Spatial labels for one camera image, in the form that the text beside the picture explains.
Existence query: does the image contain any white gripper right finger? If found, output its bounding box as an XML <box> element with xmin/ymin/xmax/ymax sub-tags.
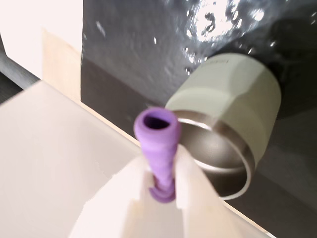
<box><xmin>174</xmin><ymin>145</ymin><xmax>242</xmax><ymax>238</ymax></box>

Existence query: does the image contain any pale green metal cup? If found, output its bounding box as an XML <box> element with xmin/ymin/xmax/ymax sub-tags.
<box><xmin>164</xmin><ymin>52</ymin><xmax>282</xmax><ymax>201</ymax></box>

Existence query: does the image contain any dark grey table mat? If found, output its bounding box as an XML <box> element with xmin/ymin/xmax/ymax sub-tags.
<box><xmin>80</xmin><ymin>0</ymin><xmax>317</xmax><ymax>238</ymax></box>

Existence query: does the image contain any pale wooden board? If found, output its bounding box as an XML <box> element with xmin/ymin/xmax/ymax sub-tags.
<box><xmin>41</xmin><ymin>27</ymin><xmax>275</xmax><ymax>238</ymax></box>

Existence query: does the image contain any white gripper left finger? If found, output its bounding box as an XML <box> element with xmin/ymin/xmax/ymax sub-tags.
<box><xmin>69</xmin><ymin>157</ymin><xmax>156</xmax><ymax>238</ymax></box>

